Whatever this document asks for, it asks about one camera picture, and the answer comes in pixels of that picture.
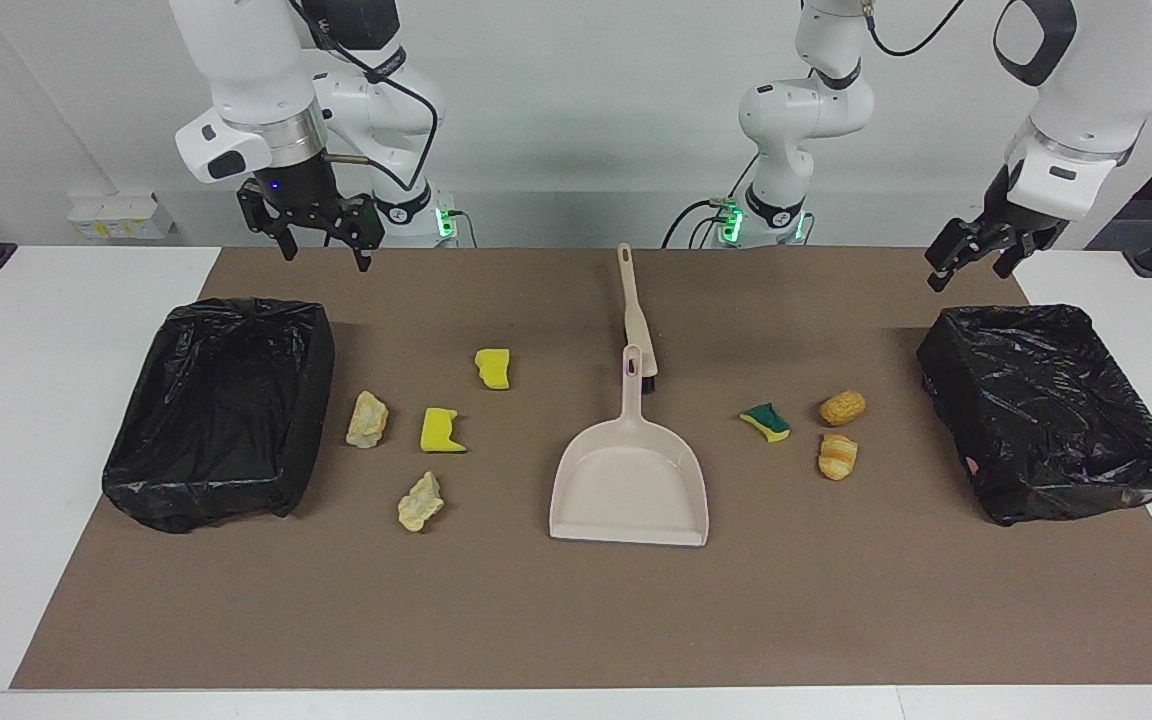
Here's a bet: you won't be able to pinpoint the brown table mat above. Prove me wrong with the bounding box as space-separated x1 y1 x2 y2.
9 247 1152 691

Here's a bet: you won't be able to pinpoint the beige crusty bread chunk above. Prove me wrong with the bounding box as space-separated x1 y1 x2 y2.
345 390 390 450

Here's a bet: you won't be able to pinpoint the black bag lined bin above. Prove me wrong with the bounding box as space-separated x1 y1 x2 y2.
101 297 337 534

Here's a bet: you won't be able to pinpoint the striped croissant toy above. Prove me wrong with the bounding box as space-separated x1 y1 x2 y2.
817 432 859 482

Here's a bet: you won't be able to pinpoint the notched yellow sponge piece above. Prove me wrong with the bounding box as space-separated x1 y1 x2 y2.
420 407 469 455

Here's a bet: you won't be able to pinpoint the pale yellow bread chunk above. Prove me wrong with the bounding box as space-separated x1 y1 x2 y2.
397 471 446 533

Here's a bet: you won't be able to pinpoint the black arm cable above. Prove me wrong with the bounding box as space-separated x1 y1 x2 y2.
861 0 967 58
288 0 440 193

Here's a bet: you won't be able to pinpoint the small yellow sponge piece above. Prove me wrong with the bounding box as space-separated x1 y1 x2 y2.
474 347 513 391

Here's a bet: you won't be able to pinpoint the white wall socket box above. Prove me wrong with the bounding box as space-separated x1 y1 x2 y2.
67 192 176 242

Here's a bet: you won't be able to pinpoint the black bagged bin pink spot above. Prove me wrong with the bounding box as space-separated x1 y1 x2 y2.
916 304 1152 527

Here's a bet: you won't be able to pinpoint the beige plastic dustpan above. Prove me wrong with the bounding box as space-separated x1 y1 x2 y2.
548 344 710 548

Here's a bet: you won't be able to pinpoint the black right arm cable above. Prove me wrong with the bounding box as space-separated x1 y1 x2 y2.
288 0 440 193

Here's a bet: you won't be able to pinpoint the green and yellow sponge piece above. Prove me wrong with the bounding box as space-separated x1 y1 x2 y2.
739 402 792 444

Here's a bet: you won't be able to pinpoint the brown round bread toy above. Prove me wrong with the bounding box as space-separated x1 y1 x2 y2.
819 390 868 428

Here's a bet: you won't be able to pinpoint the beige hand brush black bristles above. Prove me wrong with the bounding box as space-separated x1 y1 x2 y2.
616 243 660 393

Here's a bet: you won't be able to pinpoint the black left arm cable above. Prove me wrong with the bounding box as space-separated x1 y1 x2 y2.
861 0 967 58

